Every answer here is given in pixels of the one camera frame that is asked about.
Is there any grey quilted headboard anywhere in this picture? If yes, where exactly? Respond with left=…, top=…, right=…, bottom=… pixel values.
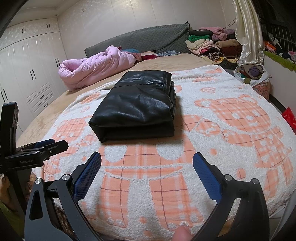
left=84, top=22, right=191, bottom=61

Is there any green cloth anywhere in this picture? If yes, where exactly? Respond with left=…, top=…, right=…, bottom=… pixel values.
left=264, top=51, right=296, bottom=72

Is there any white bag of clothes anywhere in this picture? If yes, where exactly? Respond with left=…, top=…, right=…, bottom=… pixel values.
left=234, top=64, right=270, bottom=87

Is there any heap of colourful clothes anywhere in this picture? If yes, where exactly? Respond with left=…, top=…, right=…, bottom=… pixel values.
left=264, top=35, right=296, bottom=63

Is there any blue floral cloth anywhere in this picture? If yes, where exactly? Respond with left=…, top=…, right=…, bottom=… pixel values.
left=157, top=50, right=181, bottom=57

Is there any black leather jacket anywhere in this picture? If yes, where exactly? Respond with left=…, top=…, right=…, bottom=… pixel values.
left=88, top=71, right=176, bottom=143

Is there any black metal grid rack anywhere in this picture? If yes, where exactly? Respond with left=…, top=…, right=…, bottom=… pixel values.
left=266, top=23, right=296, bottom=56

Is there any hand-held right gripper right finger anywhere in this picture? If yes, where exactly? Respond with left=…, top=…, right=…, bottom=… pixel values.
left=192, top=152, right=270, bottom=241

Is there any white wardrobe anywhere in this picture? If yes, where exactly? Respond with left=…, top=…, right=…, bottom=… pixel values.
left=0, top=22, right=67, bottom=137

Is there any beige bed sheet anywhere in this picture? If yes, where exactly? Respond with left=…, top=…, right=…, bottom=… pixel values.
left=15, top=53, right=208, bottom=149

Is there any pink quilt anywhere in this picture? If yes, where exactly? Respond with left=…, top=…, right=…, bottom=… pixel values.
left=58, top=45, right=137, bottom=91

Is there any pile of folded clothes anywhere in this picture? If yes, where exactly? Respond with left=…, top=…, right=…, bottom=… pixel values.
left=185, top=27, right=243, bottom=70

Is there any person's right hand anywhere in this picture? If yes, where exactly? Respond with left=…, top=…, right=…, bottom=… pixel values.
left=173, top=224, right=193, bottom=241

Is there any red plastic bag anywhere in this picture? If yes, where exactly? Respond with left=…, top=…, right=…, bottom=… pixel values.
left=282, top=107, right=296, bottom=133

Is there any cream satin curtain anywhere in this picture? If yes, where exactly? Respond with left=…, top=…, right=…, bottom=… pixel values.
left=233, top=0, right=265, bottom=67

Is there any teal cloth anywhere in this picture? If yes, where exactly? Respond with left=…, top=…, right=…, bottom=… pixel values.
left=121, top=48, right=141, bottom=61

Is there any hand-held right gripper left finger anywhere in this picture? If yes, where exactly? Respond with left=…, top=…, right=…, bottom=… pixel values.
left=24, top=151, right=102, bottom=241

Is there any floral fabric basket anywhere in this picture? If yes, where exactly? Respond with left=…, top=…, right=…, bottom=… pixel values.
left=252, top=81, right=270, bottom=100

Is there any white pink printed blanket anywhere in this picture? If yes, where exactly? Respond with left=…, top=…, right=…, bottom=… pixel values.
left=31, top=66, right=293, bottom=241

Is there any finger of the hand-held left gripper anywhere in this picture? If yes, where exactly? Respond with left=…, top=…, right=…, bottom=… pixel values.
left=38, top=140, right=69, bottom=161
left=17, top=138, right=56, bottom=153

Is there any person's left hand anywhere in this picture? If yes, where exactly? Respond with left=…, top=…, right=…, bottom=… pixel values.
left=0, top=176, right=11, bottom=202

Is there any red pillow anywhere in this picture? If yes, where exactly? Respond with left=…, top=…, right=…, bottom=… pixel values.
left=141, top=51, right=159, bottom=61

